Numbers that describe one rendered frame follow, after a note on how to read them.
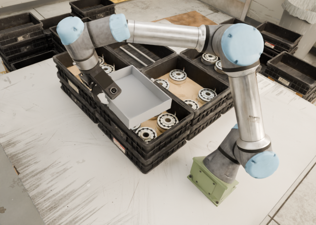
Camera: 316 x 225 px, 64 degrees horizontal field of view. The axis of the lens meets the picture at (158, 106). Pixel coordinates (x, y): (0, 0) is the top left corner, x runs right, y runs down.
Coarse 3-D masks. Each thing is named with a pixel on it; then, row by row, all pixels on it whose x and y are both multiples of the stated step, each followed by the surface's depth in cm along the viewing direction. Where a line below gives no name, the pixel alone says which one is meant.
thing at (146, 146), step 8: (160, 88) 128; (104, 104) 117; (112, 112) 114; (192, 112) 117; (120, 120) 111; (184, 120) 114; (176, 128) 111; (136, 136) 105; (144, 144) 103; (152, 144) 103
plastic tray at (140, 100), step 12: (120, 72) 111; (132, 72) 115; (120, 84) 110; (132, 84) 111; (144, 84) 111; (120, 96) 104; (132, 96) 105; (144, 96) 106; (156, 96) 106; (168, 96) 100; (120, 108) 99; (132, 108) 100; (144, 108) 101; (156, 108) 96; (168, 108) 102; (132, 120) 90; (144, 120) 96
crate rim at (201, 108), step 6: (180, 54) 151; (186, 60) 148; (150, 66) 140; (198, 66) 144; (144, 72) 136; (150, 78) 133; (216, 78) 137; (228, 84) 134; (168, 90) 127; (228, 90) 131; (174, 96) 124; (216, 96) 126; (222, 96) 130; (210, 102) 123; (192, 108) 119; (198, 108) 120; (204, 108) 121
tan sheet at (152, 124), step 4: (164, 112) 130; (148, 120) 125; (152, 120) 126; (156, 120) 126; (144, 124) 123; (148, 124) 123; (152, 124) 124; (156, 124) 124; (152, 128) 122; (156, 128) 122; (156, 132) 120; (160, 132) 120
